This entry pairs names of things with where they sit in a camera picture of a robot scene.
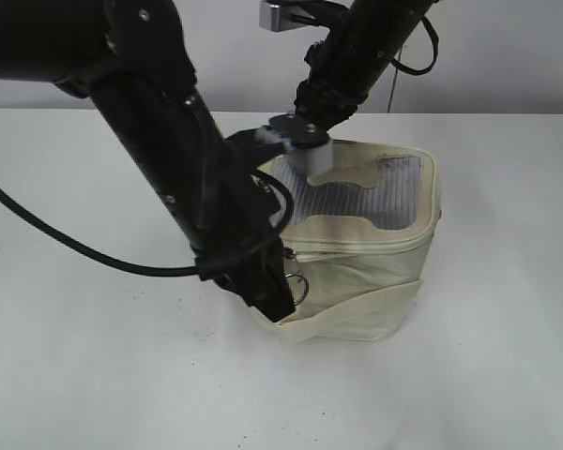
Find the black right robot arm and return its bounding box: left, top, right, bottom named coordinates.
left=259, top=1, right=439, bottom=176

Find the right gripper finger foam pad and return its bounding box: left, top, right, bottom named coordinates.
left=288, top=141, right=333, bottom=177

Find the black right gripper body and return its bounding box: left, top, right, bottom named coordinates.
left=268, top=114, right=329, bottom=148

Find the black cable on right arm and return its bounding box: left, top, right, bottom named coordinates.
left=392, top=13, right=440, bottom=76

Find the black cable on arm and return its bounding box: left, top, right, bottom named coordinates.
left=0, top=168, right=296, bottom=278
left=392, top=13, right=440, bottom=76

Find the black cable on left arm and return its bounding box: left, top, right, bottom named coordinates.
left=0, top=168, right=296, bottom=278

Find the cream zippered bag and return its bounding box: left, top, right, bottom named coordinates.
left=251, top=140, right=441, bottom=342

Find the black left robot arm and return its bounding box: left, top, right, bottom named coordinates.
left=0, top=1, right=296, bottom=322

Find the metal zipper pull ring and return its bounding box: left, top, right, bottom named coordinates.
left=283, top=247, right=311, bottom=306

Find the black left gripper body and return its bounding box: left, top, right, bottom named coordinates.
left=195, top=235, right=295, bottom=323

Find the silver camera mount bracket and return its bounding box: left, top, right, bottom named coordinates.
left=259, top=1, right=317, bottom=33

